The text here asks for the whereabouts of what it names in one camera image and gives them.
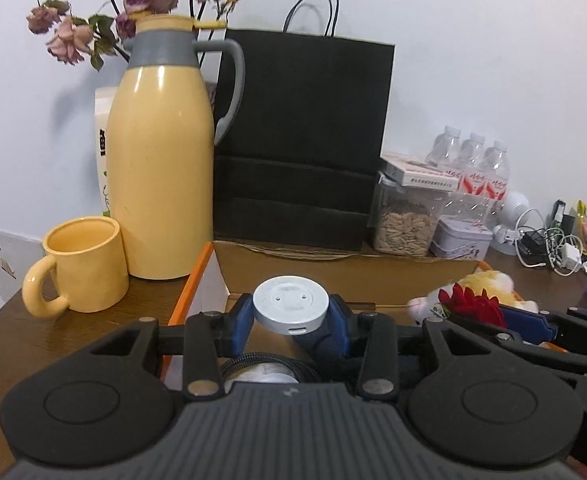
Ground white drink carton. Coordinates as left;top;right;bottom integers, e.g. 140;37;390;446
94;86;119;218

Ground tangle of charger cables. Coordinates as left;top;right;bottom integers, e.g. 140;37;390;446
516;207;584;276

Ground white round device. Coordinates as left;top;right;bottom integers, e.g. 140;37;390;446
252;275;330;336

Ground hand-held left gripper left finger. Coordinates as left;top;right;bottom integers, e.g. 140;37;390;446
91;294;257;402

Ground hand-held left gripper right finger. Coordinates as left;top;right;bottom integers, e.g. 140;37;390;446
326;295;497;401

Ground flat white card box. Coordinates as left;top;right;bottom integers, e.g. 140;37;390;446
379;152;463;191

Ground white round desk fan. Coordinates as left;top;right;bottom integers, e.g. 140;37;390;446
491;191;531;256

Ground orange cardboard box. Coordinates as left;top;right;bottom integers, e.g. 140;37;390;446
165;240;569;391

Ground clear seed container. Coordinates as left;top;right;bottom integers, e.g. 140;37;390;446
372;170;447;257

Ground white leaflet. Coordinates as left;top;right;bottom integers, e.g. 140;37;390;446
0;225;44;311

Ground white tin box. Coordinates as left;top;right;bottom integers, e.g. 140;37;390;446
429;216;494;261

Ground small black device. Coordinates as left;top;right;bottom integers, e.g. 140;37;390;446
552;200;577;233

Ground yellow thermos jug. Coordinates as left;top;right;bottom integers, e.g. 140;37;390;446
108;15;247;281

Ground black paper bag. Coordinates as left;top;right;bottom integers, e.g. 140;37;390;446
212;0;397;252

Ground yellow ceramic mug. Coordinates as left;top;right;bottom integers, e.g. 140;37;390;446
22;216;130;319

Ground white charger plug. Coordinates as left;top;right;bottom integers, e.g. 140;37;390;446
558;245;581;271

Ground red fabric rose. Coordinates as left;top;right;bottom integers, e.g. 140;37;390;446
437;284;507;328

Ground plush sheep toy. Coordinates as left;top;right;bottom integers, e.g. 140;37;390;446
407;269;539;323

